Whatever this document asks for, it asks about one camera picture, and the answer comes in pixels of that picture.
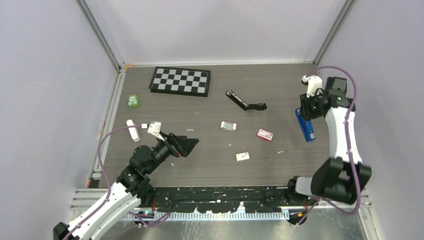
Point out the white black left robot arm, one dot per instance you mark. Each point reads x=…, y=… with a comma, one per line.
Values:
x=131, y=189

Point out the black white chessboard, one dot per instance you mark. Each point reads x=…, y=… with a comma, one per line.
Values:
x=180, y=81

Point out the black stapler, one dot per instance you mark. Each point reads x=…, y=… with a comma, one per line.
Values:
x=243, y=104

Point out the red staple box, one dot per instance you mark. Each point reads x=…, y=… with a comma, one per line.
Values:
x=266, y=135

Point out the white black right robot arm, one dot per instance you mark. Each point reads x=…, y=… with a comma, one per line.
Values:
x=343, y=176

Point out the blue stapler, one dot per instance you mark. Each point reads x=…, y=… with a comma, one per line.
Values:
x=306, y=127

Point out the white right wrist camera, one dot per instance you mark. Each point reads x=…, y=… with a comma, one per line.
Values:
x=313, y=83

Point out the slotted cable duct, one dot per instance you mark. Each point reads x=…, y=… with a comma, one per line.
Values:
x=239, y=215

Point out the white stapler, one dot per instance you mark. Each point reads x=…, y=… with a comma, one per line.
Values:
x=132, y=130

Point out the white staple box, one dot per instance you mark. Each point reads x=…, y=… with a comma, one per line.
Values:
x=242, y=156

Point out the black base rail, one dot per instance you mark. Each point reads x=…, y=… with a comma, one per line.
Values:
x=223, y=199

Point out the green toy block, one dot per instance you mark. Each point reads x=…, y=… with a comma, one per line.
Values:
x=133, y=101

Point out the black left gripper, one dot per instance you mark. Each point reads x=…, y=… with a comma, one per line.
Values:
x=184, y=145

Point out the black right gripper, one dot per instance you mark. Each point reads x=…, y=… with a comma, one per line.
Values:
x=305, y=101

